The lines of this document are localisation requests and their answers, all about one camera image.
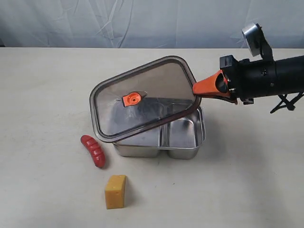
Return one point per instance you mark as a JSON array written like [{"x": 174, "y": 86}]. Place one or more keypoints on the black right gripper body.
[{"x": 247, "y": 80}]

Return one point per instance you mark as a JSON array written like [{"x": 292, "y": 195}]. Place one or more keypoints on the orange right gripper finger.
[
  {"x": 212, "y": 87},
  {"x": 232, "y": 100}
]

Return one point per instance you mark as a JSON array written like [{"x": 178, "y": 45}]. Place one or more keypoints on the dark transparent box lid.
[{"x": 143, "y": 98}]

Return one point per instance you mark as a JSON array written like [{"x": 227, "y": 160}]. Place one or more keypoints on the red toy sausage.
[{"x": 95, "y": 150}]

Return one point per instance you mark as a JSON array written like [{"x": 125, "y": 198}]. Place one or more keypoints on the yellow toy cheese block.
[{"x": 115, "y": 192}]

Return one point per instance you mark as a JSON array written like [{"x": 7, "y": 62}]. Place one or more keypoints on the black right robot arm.
[{"x": 289, "y": 76}]

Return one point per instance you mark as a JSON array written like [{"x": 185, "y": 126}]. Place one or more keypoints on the stainless steel lunch box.
[{"x": 180, "y": 139}]

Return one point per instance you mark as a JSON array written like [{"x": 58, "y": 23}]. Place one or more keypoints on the blue-grey backdrop cloth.
[{"x": 148, "y": 23}]

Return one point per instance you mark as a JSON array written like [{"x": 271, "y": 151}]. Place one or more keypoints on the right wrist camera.
[{"x": 256, "y": 42}]

